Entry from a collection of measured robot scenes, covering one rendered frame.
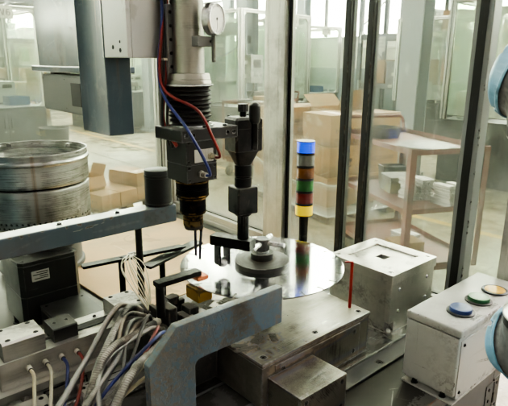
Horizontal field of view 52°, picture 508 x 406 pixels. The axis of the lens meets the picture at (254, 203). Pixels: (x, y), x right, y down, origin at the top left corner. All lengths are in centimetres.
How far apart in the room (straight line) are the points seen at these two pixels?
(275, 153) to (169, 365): 100
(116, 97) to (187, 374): 48
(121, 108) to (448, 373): 75
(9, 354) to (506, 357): 80
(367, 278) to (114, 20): 75
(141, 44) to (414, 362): 75
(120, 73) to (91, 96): 9
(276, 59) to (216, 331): 100
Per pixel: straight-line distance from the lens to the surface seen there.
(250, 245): 95
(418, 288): 128
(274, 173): 163
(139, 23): 88
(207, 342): 78
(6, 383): 101
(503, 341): 91
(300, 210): 130
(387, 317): 121
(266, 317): 84
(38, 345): 100
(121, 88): 95
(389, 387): 108
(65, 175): 148
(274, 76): 160
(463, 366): 105
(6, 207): 149
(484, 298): 111
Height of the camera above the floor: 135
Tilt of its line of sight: 15 degrees down
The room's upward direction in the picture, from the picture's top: straight up
